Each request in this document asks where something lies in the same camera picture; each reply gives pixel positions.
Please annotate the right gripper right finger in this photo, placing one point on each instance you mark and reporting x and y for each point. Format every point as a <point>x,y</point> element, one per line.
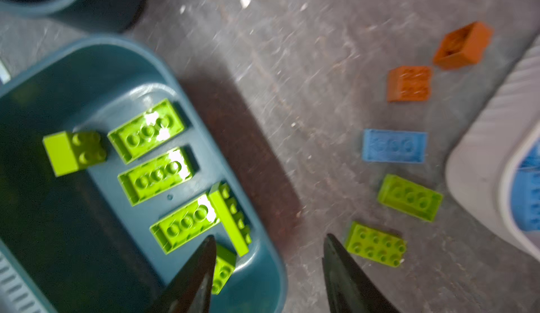
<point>348,288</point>

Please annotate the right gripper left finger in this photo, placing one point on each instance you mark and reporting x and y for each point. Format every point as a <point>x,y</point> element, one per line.
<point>190,290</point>

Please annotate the green long brick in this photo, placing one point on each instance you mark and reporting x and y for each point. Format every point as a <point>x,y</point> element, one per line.
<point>156,176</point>
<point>146,131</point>
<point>375,245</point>
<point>185,223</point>
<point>409,198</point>
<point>231,216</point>

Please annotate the green long brick top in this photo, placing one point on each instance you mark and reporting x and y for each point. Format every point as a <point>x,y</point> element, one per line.
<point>185,223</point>

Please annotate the blue long brick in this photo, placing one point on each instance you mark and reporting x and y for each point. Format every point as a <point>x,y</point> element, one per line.
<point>525,192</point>
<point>394,146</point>

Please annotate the green small brick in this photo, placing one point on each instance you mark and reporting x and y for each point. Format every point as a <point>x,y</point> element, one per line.
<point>224,268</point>
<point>72,152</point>

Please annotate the orange small brick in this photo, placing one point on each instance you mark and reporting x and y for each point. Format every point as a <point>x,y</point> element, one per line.
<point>463,47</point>
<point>409,84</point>

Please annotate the right teal bin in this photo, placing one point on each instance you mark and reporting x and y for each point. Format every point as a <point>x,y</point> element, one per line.
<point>73,243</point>

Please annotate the white plastic bin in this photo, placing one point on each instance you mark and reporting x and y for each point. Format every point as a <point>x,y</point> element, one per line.
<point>481,169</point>

